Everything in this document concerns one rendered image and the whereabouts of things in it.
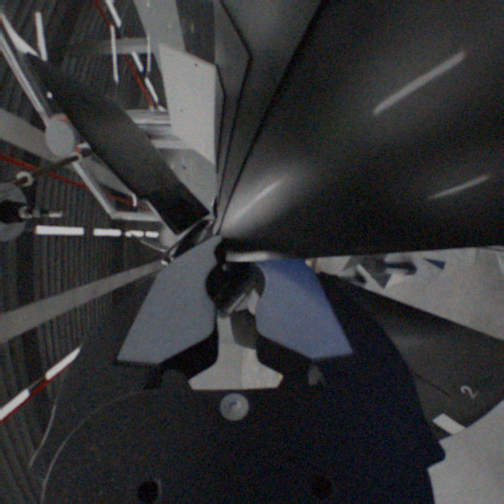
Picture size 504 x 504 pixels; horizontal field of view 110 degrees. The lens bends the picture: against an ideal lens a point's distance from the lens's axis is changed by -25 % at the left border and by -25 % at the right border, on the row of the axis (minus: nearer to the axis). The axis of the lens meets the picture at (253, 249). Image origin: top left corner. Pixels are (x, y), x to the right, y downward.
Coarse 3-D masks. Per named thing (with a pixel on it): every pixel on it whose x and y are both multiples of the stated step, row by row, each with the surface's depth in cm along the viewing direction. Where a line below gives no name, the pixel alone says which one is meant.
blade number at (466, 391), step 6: (462, 384) 17; (468, 384) 17; (456, 390) 17; (462, 390) 17; (468, 390) 17; (474, 390) 16; (480, 390) 16; (462, 396) 17; (468, 396) 17; (474, 396) 16; (480, 396) 16; (474, 402) 16
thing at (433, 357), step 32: (352, 288) 24; (384, 320) 22; (416, 320) 20; (448, 320) 18; (416, 352) 20; (448, 352) 18; (480, 352) 16; (416, 384) 20; (448, 384) 18; (480, 384) 16; (448, 416) 18; (480, 416) 16
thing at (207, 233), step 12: (216, 204) 33; (216, 216) 37; (192, 228) 30; (204, 228) 29; (180, 240) 29; (192, 240) 28; (204, 240) 27; (168, 252) 28; (180, 252) 27; (168, 264) 27; (240, 264) 28; (228, 276) 27; (240, 276) 28; (252, 276) 29; (228, 288) 27; (240, 288) 28; (252, 288) 31; (216, 300) 26; (228, 300) 27; (216, 312) 27
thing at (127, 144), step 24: (48, 72) 19; (72, 96) 23; (96, 96) 30; (72, 120) 21; (96, 120) 26; (120, 120) 32; (96, 144) 24; (120, 144) 29; (144, 144) 34; (120, 168) 26; (144, 168) 31; (168, 168) 35; (144, 192) 28
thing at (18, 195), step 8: (0, 184) 20; (8, 184) 21; (0, 192) 20; (8, 192) 21; (16, 192) 23; (0, 200) 20; (16, 200) 23; (24, 200) 24; (0, 224) 21; (16, 224) 23; (24, 224) 24; (0, 232) 21; (8, 232) 22; (16, 232) 23; (0, 240) 21; (8, 240) 22
